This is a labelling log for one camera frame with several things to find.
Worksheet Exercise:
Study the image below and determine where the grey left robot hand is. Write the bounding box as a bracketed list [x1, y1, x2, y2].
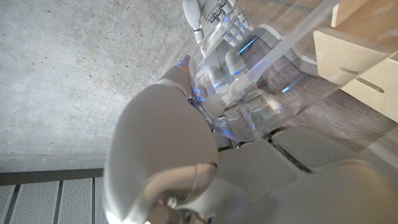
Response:
[104, 46, 398, 224]

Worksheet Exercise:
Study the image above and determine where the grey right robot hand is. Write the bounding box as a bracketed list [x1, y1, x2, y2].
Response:
[182, 0, 251, 57]

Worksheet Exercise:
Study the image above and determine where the small clear black-pump dispenser bottle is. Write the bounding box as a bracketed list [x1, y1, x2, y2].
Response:
[189, 0, 398, 153]

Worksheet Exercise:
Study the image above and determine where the light wooden drawer box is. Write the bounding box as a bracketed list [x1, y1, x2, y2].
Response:
[312, 0, 398, 124]

